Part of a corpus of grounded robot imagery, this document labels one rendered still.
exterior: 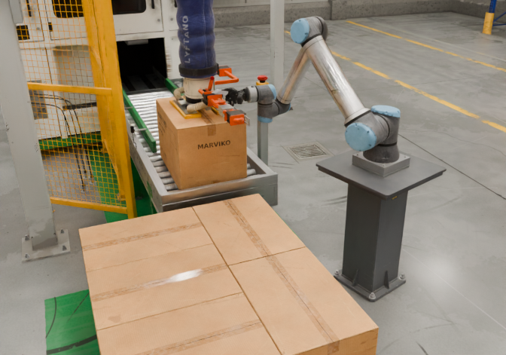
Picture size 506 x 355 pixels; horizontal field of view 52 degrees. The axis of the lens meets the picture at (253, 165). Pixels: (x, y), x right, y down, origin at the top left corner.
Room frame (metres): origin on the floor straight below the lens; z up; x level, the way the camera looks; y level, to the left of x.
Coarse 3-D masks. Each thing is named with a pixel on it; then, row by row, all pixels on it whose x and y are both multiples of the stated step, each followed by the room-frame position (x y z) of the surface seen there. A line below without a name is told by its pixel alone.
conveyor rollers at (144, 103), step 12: (132, 96) 4.62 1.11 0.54; (144, 96) 4.58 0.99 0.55; (156, 96) 4.61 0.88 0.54; (168, 96) 4.57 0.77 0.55; (144, 108) 4.23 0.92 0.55; (156, 108) 4.25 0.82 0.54; (132, 120) 3.92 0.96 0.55; (144, 120) 3.94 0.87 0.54; (156, 120) 3.97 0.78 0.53; (156, 132) 3.70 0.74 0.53; (144, 144) 3.41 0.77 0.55; (156, 156) 3.18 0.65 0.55; (156, 168) 2.99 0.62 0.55; (168, 180) 2.83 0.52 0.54
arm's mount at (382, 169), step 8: (360, 152) 2.59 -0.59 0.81; (352, 160) 2.56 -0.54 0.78; (360, 160) 2.51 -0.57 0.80; (400, 160) 2.48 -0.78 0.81; (408, 160) 2.51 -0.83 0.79; (368, 168) 2.47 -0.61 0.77; (376, 168) 2.43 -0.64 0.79; (384, 168) 2.39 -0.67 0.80; (392, 168) 2.43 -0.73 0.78; (400, 168) 2.48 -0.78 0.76; (384, 176) 2.39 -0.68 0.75
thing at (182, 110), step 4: (172, 100) 3.07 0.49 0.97; (172, 104) 3.01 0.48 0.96; (176, 104) 2.99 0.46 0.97; (176, 108) 2.93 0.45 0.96; (180, 108) 2.91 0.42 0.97; (184, 108) 2.91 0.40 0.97; (180, 112) 2.86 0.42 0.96; (184, 112) 2.82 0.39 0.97; (192, 112) 2.82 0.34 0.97; (196, 112) 2.82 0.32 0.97; (184, 116) 2.78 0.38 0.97; (188, 116) 2.78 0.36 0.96; (192, 116) 2.79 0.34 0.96; (196, 116) 2.80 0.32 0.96; (200, 116) 2.81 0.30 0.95
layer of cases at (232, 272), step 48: (96, 240) 2.16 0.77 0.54; (144, 240) 2.15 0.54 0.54; (192, 240) 2.14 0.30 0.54; (240, 240) 2.14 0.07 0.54; (288, 240) 2.13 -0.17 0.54; (96, 288) 1.79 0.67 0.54; (144, 288) 1.78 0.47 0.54; (192, 288) 1.78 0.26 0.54; (240, 288) 1.79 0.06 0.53; (288, 288) 1.77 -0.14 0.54; (336, 288) 1.76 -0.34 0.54; (144, 336) 1.49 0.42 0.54; (192, 336) 1.49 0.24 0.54; (240, 336) 1.49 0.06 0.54; (288, 336) 1.48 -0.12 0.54; (336, 336) 1.48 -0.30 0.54
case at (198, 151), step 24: (168, 120) 2.82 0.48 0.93; (192, 120) 2.76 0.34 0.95; (216, 120) 2.75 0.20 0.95; (168, 144) 2.88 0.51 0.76; (192, 144) 2.65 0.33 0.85; (216, 144) 2.69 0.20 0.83; (240, 144) 2.74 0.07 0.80; (168, 168) 2.95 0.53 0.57; (192, 168) 2.64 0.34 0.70; (216, 168) 2.69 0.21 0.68; (240, 168) 2.74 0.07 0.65
